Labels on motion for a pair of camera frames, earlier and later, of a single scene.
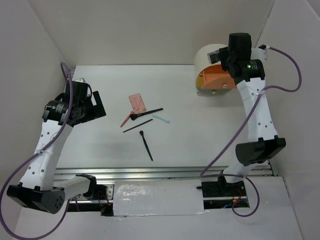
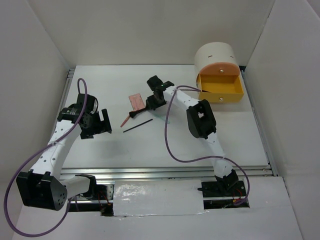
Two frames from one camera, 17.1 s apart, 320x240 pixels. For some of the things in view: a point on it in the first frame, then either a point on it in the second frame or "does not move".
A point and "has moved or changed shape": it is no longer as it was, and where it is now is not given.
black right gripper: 223,54 -> 150,102
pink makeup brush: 126,120 does not move
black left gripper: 96,111 -> 101,127
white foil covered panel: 157,197 does not move
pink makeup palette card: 137,104 does not move
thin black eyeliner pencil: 139,125 does not move
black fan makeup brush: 134,116 -> 133,113
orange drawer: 216,78 has moved or changed shape
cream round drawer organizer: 211,78 has moved or changed shape
